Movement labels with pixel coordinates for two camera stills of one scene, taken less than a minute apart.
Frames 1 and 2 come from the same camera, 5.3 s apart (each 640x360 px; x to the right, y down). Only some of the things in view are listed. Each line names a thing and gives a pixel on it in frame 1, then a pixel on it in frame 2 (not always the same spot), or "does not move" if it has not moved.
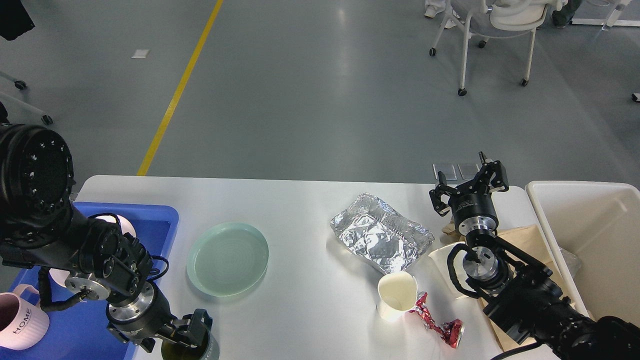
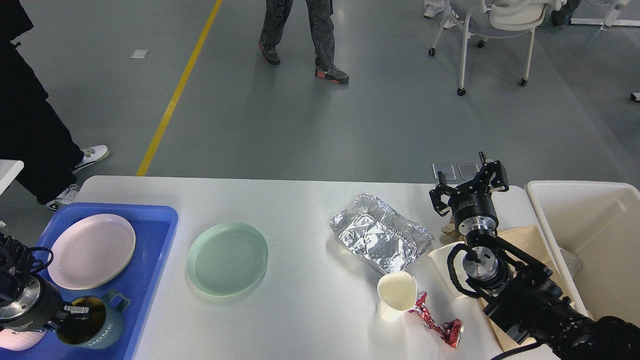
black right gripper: [472, 205] does not move
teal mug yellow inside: [171, 350] -> [104, 326]
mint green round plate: [227, 259] does not move
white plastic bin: [595, 228] does not move
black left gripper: [145, 317] -> [39, 306]
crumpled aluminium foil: [380, 236] does not move
